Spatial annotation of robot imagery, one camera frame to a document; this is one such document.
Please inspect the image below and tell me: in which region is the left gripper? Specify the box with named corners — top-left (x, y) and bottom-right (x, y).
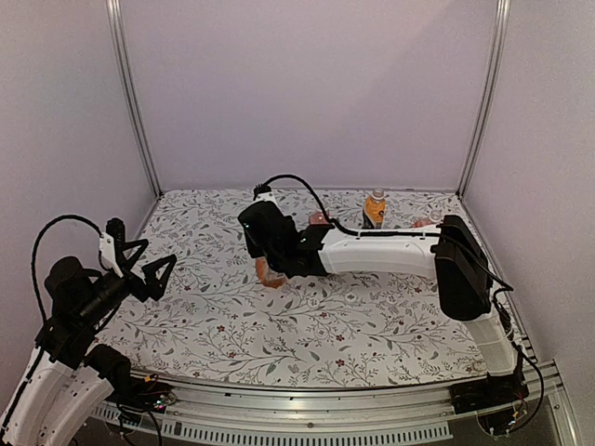
top-left (76, 239), bottom-right (177, 327)

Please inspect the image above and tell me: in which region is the small orange black bottle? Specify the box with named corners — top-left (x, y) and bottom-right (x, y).
top-left (362, 188), bottom-right (386, 230)

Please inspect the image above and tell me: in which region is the large orange juice bottle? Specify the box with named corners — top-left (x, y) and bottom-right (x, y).
top-left (412, 210), bottom-right (443, 228)

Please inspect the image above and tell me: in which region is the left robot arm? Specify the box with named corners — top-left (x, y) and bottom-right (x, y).
top-left (1, 217), bottom-right (177, 445)

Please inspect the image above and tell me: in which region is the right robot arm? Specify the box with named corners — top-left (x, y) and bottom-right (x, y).
top-left (238, 199), bottom-right (522, 405)

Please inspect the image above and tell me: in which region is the floral patterned table mat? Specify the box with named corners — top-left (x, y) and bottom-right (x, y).
top-left (87, 187), bottom-right (529, 388)

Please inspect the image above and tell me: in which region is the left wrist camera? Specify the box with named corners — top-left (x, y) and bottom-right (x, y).
top-left (99, 217), bottom-right (126, 278)

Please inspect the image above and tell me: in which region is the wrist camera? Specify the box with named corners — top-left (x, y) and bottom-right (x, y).
top-left (253, 183), bottom-right (279, 211)
top-left (99, 217), bottom-right (126, 278)

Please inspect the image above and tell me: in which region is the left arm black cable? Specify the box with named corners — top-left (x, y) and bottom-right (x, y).
top-left (30, 213), bottom-right (104, 326)

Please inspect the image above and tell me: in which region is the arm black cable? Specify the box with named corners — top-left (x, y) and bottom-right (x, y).
top-left (30, 213), bottom-right (104, 326)
top-left (259, 174), bottom-right (515, 294)

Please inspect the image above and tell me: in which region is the front aluminium rail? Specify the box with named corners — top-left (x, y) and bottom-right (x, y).
top-left (39, 357), bottom-right (563, 446)

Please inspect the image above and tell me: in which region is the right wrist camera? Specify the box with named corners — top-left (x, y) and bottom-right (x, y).
top-left (253, 183), bottom-right (279, 211)

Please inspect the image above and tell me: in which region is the left aluminium frame post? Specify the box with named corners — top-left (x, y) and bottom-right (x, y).
top-left (106, 0), bottom-right (163, 199)

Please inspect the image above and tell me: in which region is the aluminium frame post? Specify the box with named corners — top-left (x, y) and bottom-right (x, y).
top-left (456, 0), bottom-right (511, 199)
top-left (106, 0), bottom-right (163, 199)

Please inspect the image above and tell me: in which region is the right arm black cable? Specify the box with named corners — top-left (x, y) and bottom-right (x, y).
top-left (259, 174), bottom-right (515, 294)

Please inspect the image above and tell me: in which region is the right aluminium frame post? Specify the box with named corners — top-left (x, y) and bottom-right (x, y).
top-left (456, 0), bottom-right (511, 199)

